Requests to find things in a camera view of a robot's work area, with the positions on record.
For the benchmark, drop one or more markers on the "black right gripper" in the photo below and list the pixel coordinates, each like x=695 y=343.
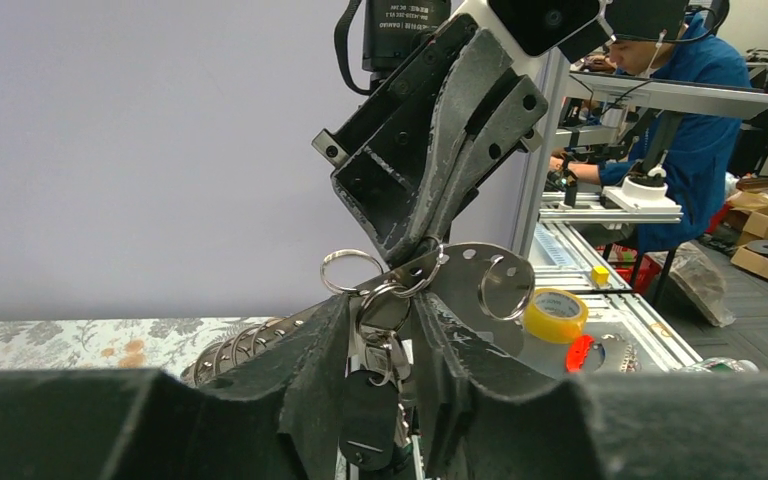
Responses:
x=441 y=113

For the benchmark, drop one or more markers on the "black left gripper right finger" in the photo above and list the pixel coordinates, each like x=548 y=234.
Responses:
x=485 y=415

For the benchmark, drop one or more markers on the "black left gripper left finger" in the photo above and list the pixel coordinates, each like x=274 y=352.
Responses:
x=275 y=416

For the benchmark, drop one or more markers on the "black oval key tag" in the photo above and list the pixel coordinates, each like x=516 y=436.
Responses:
x=368 y=421

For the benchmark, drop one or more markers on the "operator hand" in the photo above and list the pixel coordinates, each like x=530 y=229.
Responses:
x=563 y=169

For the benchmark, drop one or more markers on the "yellow tape roll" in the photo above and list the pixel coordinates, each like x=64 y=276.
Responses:
x=555 y=316

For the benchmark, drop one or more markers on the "floral table mat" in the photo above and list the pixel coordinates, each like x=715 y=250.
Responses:
x=168 y=343

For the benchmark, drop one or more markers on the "operator head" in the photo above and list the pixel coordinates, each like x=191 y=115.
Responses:
x=643 y=33

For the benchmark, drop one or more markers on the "yellow cube on bench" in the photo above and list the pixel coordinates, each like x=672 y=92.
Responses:
x=600 y=276

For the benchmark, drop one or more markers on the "operator blue jacket torso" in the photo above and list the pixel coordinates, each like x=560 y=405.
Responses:
x=698 y=157

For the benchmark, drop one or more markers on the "clear plastic water bottle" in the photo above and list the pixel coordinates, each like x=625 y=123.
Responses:
x=721 y=364

